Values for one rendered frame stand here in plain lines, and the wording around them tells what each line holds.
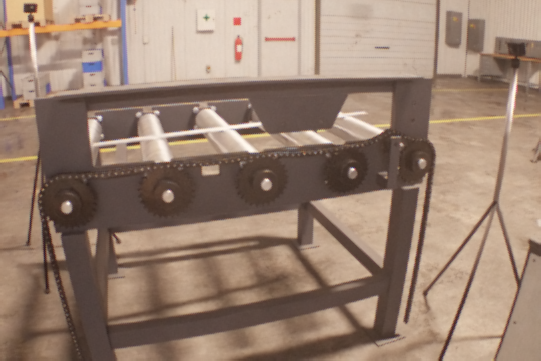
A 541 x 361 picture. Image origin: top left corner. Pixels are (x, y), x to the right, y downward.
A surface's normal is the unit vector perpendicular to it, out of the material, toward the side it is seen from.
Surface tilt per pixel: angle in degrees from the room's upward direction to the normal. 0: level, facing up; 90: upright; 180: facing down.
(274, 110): 90
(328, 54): 90
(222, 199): 90
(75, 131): 90
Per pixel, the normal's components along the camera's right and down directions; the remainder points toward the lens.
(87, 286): 0.33, 0.29
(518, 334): -0.90, 0.14
